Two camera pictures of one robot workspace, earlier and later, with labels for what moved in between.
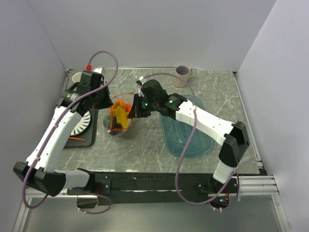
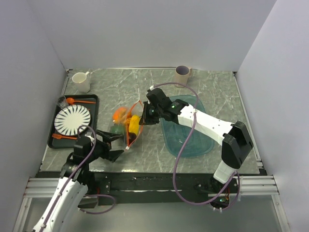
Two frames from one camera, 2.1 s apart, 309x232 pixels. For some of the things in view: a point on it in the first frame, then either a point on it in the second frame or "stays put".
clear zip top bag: x=116 y=121 → x=126 y=123
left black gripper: x=108 y=102 → x=107 y=137
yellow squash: x=121 y=117 → x=134 y=124
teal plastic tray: x=177 y=134 stays put
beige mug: x=184 y=72 stays put
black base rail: x=121 y=188 stays put
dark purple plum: x=117 y=125 → x=132 y=137
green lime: x=106 y=121 → x=118 y=129
